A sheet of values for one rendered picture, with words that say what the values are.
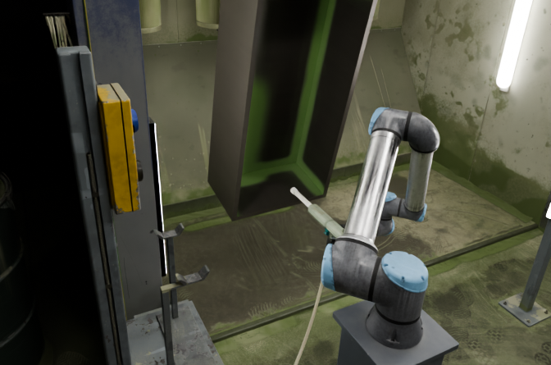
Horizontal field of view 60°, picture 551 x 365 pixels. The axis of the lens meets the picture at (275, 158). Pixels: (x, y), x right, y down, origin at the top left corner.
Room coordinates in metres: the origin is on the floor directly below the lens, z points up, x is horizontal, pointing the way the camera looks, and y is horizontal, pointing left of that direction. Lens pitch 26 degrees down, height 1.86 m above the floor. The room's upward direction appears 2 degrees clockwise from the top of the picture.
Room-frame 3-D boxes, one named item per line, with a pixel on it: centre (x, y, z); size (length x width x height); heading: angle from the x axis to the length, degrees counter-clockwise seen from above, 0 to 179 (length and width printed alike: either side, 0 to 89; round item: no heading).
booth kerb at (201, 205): (3.21, -0.16, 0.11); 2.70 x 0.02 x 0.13; 118
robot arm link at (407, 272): (1.24, -0.42, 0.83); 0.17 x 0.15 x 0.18; 69
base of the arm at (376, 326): (1.24, -0.43, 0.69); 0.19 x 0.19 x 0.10
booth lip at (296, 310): (2.24, -0.68, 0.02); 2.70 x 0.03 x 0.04; 118
